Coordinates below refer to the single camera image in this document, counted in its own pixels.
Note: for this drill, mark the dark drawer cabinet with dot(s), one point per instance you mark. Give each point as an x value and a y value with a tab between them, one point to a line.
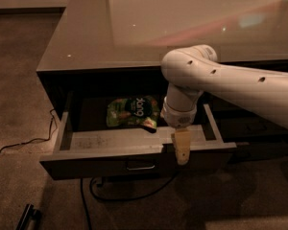
112	49

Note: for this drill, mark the green snack bag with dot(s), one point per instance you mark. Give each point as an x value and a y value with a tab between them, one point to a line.
134	112

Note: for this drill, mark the black metal handle bar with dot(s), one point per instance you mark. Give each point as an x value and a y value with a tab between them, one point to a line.
30	218

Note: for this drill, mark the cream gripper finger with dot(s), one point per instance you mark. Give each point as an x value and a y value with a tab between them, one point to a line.
181	139

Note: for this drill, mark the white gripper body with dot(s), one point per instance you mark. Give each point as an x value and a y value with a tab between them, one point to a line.
180	117

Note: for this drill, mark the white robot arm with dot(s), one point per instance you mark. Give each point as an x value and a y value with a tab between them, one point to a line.
194	70

